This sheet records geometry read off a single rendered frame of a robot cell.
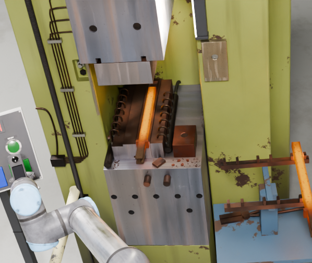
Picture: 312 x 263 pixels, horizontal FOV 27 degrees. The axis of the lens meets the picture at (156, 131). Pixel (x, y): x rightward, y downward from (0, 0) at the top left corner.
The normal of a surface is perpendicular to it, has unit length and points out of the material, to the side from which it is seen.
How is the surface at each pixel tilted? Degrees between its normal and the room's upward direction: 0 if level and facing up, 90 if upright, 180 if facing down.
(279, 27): 90
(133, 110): 0
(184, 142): 0
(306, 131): 0
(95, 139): 90
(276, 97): 90
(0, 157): 60
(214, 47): 90
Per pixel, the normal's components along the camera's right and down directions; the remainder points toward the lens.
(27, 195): 0.18, 0.03
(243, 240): -0.12, -0.77
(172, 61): -0.11, 0.64
